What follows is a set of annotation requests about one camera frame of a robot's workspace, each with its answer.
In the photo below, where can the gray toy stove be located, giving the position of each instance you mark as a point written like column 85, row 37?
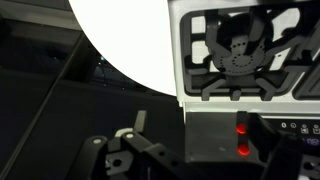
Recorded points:
column 206, row 140

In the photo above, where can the small orange stove button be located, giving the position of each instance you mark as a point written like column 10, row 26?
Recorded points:
column 241, row 128
column 243, row 150

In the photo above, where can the white round pedestal table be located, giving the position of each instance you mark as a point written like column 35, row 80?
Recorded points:
column 126, row 40

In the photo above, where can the stove button display panel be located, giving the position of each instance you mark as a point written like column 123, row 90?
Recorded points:
column 306, row 128

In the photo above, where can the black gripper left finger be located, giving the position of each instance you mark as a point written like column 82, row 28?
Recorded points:
column 146, row 153

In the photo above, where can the black stove burner grate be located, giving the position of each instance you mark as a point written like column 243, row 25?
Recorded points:
column 240, row 63

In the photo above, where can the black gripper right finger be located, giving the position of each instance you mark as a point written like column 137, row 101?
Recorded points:
column 286, row 156

